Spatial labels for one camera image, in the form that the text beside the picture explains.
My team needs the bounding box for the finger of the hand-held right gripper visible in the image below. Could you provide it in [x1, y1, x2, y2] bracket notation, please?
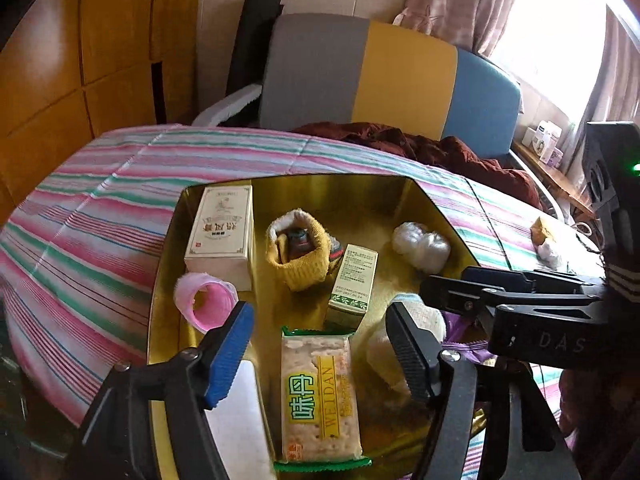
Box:
[419, 275, 601, 321]
[460, 266, 603, 286]

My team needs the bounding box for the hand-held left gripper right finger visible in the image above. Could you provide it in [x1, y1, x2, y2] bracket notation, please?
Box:
[384, 302, 583, 480]

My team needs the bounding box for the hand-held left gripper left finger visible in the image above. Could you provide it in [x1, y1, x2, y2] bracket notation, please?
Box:
[75, 300, 256, 480]

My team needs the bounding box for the cream fuzzy sock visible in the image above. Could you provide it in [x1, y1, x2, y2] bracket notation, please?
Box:
[367, 294, 447, 396]

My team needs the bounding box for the white plastic bundle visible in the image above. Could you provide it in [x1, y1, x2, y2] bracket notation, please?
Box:
[391, 221, 452, 272]

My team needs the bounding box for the white foam block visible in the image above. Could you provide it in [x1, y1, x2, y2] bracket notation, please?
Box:
[202, 360, 278, 480]

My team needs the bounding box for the green cracker packet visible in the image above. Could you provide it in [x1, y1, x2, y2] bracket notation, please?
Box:
[274, 325, 372, 472]

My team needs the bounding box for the gold metal tray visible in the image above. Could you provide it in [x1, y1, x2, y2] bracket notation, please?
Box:
[147, 175, 493, 480]

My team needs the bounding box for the yellow and white sock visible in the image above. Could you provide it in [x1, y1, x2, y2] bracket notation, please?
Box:
[530, 216, 563, 268]

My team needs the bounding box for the purple snack packet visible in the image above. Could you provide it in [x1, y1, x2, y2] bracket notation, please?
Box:
[442, 310, 501, 361]

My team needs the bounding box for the green and white box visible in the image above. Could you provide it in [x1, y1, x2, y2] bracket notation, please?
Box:
[326, 243, 379, 331]

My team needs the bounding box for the wooden side desk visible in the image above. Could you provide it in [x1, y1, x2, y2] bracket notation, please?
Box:
[512, 142, 596, 216]

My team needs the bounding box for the person's pink clothing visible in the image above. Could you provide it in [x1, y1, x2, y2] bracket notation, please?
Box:
[540, 365, 640, 480]

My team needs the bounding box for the yellow sock bundle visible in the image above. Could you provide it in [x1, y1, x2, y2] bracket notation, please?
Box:
[265, 210, 332, 292]

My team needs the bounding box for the cream carton box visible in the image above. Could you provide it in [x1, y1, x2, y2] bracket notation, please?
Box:
[184, 184, 253, 292]

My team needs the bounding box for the dark red blanket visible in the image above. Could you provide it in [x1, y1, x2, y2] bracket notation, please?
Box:
[292, 121, 543, 211]

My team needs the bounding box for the white carton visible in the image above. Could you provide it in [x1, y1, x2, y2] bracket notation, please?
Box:
[522, 121, 563, 161]

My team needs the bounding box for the pink curtain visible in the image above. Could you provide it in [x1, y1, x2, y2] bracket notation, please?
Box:
[395, 0, 521, 56]
[565, 5, 640, 126]

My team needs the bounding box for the bright window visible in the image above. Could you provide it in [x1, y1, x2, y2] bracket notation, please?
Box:
[490, 0, 608, 126]

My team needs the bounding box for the black rolled mat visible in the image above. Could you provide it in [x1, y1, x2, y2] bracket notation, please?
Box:
[225, 0, 286, 101]

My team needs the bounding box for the wooden wardrobe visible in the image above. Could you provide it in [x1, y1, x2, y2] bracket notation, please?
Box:
[0, 0, 206, 211]

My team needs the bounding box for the grey metal bed rail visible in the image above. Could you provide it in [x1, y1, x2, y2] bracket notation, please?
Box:
[515, 152, 568, 221]

